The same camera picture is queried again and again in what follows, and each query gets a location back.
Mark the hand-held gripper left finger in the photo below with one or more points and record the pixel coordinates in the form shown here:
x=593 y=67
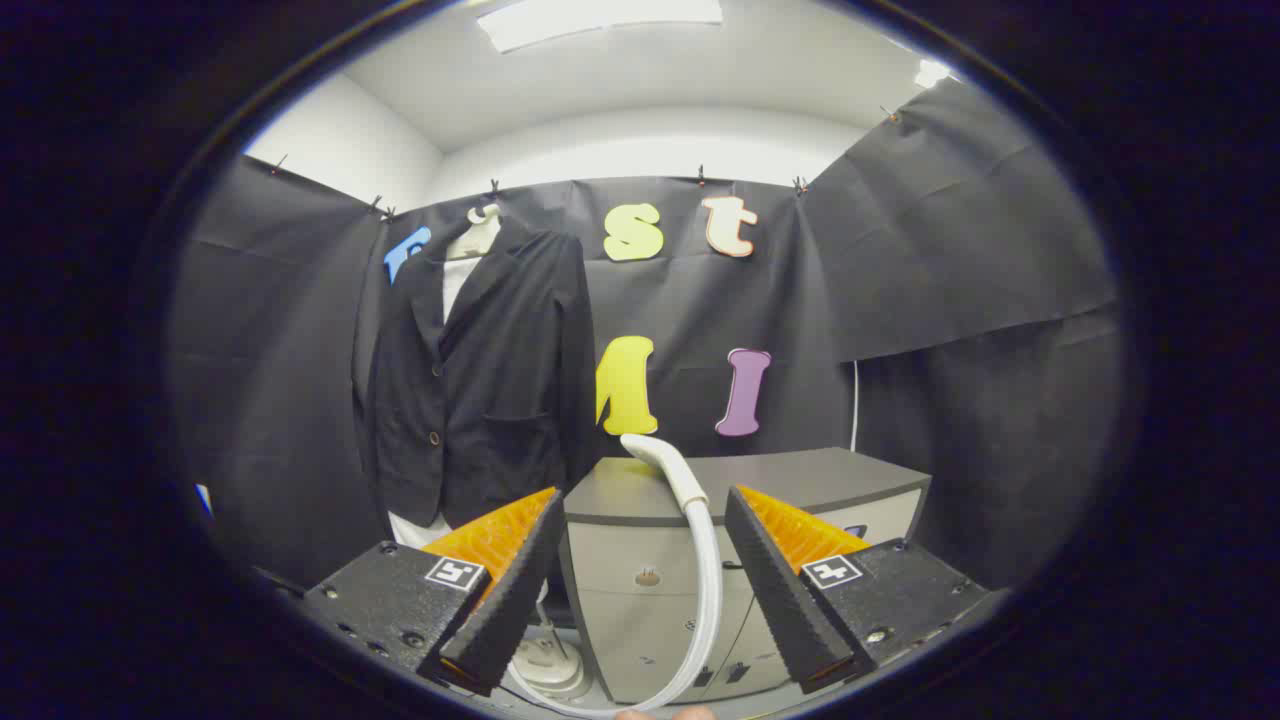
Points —
x=515 y=600

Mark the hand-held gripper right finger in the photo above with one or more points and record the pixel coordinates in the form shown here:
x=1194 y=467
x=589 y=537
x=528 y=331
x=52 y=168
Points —
x=775 y=600

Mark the black jacket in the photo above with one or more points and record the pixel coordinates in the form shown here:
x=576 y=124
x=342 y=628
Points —
x=500 y=380

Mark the white round base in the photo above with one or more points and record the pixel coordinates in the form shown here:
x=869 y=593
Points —
x=550 y=665

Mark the grey cabinet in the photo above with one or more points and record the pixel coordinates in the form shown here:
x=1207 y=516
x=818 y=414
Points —
x=640 y=540

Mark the black backdrop cloth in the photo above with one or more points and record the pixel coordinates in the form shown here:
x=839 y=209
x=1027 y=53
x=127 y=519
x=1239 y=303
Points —
x=900 y=250

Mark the small ceiling light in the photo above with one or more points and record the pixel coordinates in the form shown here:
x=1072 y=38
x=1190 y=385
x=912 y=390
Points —
x=930 y=72

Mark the large ceiling light panel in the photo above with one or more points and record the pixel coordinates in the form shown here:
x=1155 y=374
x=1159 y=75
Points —
x=600 y=18

